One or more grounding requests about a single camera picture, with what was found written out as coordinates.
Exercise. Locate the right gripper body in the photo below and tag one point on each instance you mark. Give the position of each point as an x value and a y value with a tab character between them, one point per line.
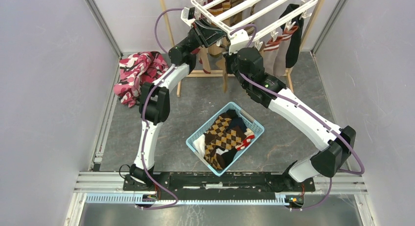
231	64

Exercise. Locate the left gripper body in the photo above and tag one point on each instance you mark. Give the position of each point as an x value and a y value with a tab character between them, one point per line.
198	33

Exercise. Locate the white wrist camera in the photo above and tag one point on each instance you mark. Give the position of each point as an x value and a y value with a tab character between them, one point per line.
238	40
188	16

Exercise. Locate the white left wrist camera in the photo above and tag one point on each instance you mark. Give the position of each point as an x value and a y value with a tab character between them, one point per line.
188	16

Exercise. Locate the black sock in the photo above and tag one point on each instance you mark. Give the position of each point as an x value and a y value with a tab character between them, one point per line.
294	47

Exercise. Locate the light blue cable tray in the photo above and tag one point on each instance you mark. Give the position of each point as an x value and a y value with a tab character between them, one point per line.
146	200

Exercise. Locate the beige pink sock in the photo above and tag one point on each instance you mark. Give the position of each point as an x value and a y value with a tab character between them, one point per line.
280	60

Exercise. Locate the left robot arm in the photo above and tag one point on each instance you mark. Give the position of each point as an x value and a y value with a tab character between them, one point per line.
154	102

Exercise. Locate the red purple striped sock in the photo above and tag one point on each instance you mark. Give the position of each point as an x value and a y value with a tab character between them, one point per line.
202	56

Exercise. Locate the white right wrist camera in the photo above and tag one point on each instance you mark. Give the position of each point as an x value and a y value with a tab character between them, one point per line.
238	40

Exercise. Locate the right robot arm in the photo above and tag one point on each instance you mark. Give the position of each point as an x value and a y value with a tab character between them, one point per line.
334	144

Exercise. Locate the white cloth in basket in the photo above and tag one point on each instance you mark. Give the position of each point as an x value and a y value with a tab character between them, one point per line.
199	145

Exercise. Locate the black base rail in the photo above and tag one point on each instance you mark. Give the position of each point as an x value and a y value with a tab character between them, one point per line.
206	186

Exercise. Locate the red santa sock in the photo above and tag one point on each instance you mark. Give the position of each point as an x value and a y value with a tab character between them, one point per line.
246	142

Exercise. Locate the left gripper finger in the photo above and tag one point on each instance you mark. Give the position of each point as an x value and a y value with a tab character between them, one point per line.
203	26
209	39

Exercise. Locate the light blue laundry basket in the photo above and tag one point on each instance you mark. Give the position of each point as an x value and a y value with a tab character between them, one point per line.
250	122

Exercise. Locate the navy blue sock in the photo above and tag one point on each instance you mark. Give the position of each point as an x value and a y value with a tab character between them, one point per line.
237	122

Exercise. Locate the pink camouflage cloth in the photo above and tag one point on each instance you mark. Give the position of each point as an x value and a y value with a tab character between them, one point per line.
135	70

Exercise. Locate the wooden hanger stand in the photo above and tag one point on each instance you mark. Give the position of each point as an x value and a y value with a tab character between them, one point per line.
218	73

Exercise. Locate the brown yellow checked sock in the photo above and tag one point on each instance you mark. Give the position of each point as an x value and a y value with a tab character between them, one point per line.
220	145

